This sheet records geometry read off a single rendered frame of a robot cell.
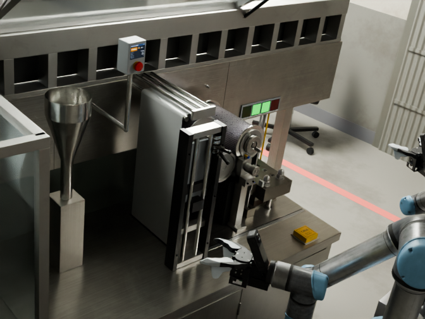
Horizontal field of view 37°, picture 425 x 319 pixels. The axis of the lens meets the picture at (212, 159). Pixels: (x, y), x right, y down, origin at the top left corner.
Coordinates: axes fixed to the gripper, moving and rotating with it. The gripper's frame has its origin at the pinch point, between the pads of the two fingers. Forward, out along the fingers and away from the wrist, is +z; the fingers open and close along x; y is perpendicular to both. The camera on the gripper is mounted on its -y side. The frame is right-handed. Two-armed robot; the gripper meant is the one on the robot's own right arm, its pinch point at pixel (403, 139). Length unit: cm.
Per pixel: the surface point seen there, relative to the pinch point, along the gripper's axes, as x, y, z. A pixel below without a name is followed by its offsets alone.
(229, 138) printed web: -76, -13, 7
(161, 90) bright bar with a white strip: -101, -36, 10
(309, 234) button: -51, 25, -15
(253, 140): -69, -13, 2
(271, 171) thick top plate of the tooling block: -52, 14, 18
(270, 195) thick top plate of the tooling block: -58, 17, 5
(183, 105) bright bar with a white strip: -97, -35, -3
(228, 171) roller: -79, -2, 2
